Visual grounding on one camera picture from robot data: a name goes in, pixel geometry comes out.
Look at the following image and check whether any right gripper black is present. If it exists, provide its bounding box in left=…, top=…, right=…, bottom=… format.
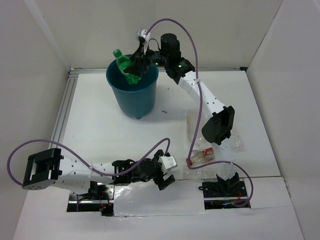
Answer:
left=124, top=42, right=170, bottom=77

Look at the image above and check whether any green soda bottle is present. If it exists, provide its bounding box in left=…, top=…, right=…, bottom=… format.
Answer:
left=113, top=49, right=141, bottom=85

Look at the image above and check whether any clear bottle front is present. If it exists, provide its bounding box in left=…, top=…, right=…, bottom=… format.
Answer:
left=181, top=166, right=217, bottom=180

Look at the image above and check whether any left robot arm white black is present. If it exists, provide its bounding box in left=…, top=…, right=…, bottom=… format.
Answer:
left=22, top=148, right=178, bottom=200

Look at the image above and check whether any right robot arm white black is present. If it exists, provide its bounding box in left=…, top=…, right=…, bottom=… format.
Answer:
left=123, top=29, right=235, bottom=158

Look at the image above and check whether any teal plastic bin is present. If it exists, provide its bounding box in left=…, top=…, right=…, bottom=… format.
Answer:
left=105, top=60, right=159, bottom=119

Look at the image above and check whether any silver tape sheet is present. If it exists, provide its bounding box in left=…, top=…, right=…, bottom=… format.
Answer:
left=113, top=180, right=206, bottom=217

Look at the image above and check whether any red cap red label bottle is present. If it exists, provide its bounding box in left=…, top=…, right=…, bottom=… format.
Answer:
left=185, top=147, right=216, bottom=167

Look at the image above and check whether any large clear square bottle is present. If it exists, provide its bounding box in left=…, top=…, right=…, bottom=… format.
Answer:
left=186, top=109, right=207, bottom=151

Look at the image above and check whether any clear bottle white cap right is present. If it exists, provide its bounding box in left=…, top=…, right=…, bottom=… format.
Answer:
left=227, top=129, right=245, bottom=153

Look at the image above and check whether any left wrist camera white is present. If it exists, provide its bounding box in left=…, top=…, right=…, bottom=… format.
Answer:
left=158, top=156, right=178, bottom=174

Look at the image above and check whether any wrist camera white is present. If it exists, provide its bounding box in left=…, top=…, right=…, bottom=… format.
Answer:
left=158, top=156, right=178, bottom=174
left=136, top=29, right=151, bottom=54

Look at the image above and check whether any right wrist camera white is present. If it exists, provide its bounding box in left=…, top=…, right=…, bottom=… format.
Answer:
left=136, top=29, right=151, bottom=54

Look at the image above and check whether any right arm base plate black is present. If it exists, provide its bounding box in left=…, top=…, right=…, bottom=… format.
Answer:
left=198, top=181, right=248, bottom=210

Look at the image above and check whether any aluminium frame rail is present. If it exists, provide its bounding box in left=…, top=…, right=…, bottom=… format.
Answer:
left=38, top=66, right=247, bottom=182

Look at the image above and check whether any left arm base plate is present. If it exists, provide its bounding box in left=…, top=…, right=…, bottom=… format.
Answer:
left=66, top=181, right=115, bottom=217

